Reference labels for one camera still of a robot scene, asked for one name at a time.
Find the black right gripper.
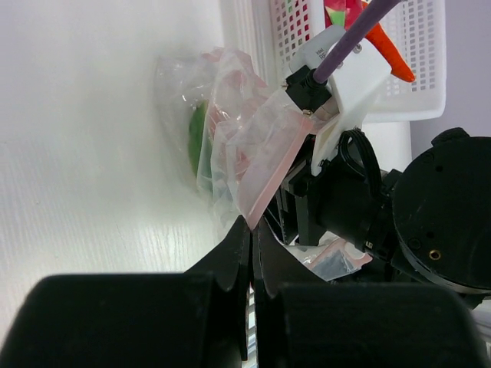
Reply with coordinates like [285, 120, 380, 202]
[264, 153, 384, 254]

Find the clear zip top bag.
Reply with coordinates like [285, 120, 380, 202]
[153, 48, 373, 283]

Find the fake watermelon slice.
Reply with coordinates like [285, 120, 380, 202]
[188, 100, 212, 179]

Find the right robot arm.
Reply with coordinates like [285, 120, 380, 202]
[265, 127, 490, 308]

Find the red fake food piece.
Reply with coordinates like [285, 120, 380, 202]
[323, 0, 369, 30]

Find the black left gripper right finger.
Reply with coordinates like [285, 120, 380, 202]
[252, 222, 490, 367]

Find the orange fake carrot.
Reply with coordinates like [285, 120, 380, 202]
[365, 24, 416, 83]

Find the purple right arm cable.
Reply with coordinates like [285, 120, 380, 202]
[312, 0, 407, 84]

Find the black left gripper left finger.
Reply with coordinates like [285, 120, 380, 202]
[1, 218, 252, 367]

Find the white perforated plastic basket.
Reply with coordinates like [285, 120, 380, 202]
[222, 0, 448, 123]

